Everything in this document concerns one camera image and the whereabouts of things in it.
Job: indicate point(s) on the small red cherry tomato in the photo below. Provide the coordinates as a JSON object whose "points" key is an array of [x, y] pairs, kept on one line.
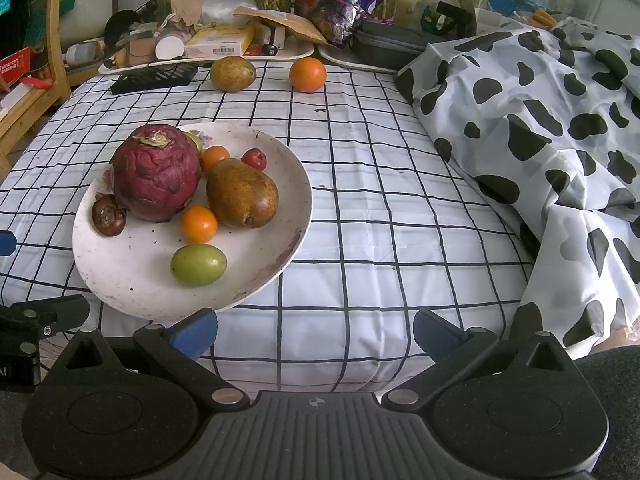
{"points": [[254, 159]]}

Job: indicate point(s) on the checked white sheet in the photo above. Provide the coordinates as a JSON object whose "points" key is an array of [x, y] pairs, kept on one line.
{"points": [[380, 195]]}

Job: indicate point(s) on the brown potato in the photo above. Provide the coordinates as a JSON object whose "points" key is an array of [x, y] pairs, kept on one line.
{"points": [[232, 73]]}

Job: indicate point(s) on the large orange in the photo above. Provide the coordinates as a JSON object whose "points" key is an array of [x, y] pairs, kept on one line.
{"points": [[307, 74]]}

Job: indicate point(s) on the red carton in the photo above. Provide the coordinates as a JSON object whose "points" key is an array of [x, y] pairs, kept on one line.
{"points": [[15, 66]]}

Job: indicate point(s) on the brown leather pouch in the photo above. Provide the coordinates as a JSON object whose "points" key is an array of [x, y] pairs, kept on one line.
{"points": [[139, 51]]}

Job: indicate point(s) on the wrinkled red dragon fruit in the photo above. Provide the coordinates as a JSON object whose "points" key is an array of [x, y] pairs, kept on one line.
{"points": [[155, 180]]}

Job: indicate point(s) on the black clip stand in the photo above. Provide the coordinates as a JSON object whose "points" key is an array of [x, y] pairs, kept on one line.
{"points": [[455, 16]]}

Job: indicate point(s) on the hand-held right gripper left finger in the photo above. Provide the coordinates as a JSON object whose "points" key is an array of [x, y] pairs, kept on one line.
{"points": [[195, 332]]}

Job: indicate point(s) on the small brown round fruit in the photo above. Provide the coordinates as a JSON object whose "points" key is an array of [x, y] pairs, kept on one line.
{"points": [[107, 216]]}

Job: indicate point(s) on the green jujube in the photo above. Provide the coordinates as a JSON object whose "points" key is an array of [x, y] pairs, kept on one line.
{"points": [[196, 143], [198, 265]]}

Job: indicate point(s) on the small orange tomato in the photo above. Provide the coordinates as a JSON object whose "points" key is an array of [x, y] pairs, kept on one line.
{"points": [[216, 156]]}

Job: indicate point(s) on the yellow cardboard box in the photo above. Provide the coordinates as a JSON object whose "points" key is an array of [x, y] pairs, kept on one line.
{"points": [[220, 41]]}

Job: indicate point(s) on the wooden chair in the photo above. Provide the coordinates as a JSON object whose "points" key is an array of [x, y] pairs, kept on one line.
{"points": [[52, 35]]}

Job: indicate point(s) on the grey zip case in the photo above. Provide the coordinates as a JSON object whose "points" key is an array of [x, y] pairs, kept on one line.
{"points": [[390, 45]]}

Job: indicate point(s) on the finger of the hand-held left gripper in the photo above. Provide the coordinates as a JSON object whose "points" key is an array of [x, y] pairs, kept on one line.
{"points": [[5, 243], [50, 312]]}

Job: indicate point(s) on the white capped bottle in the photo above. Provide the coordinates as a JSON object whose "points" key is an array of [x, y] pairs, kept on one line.
{"points": [[168, 48]]}

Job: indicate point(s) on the white round plate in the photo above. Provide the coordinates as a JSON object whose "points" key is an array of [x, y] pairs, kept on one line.
{"points": [[150, 285]]}

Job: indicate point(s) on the small black gadget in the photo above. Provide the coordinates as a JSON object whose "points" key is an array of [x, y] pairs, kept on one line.
{"points": [[270, 50]]}

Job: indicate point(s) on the brown pear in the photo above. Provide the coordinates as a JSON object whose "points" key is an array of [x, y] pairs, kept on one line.
{"points": [[242, 200]]}

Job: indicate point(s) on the red flat box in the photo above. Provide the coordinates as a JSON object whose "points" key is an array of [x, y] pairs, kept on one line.
{"points": [[252, 51]]}

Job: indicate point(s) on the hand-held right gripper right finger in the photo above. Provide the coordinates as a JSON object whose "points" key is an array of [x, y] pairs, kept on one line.
{"points": [[432, 332]]}

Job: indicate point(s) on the white plastic bag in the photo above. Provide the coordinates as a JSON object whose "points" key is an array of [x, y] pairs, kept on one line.
{"points": [[227, 7]]}

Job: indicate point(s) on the cow print cloth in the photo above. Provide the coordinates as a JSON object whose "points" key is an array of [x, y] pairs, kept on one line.
{"points": [[540, 125]]}

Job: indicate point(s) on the clear lying bottle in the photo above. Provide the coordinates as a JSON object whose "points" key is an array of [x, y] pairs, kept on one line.
{"points": [[82, 53]]}

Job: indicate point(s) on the brown paper envelope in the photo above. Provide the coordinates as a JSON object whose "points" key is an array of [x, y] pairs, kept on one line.
{"points": [[295, 22]]}

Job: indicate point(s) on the small yellow-orange citrus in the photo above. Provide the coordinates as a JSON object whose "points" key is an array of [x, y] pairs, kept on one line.
{"points": [[199, 224]]}

